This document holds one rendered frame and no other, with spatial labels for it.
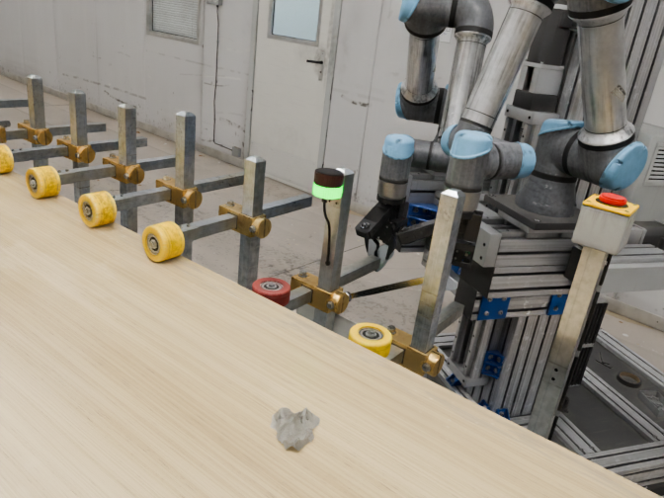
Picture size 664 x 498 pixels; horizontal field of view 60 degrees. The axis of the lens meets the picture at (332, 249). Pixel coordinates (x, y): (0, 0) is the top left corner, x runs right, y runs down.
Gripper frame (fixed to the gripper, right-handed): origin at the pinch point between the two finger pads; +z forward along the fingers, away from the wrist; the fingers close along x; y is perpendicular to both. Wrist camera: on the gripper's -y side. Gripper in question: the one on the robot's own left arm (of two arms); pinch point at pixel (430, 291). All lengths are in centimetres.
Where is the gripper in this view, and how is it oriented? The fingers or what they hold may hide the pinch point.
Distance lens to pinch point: 127.2
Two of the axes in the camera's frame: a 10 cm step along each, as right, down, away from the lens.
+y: 9.5, 2.2, -2.3
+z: -1.2, 9.2, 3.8
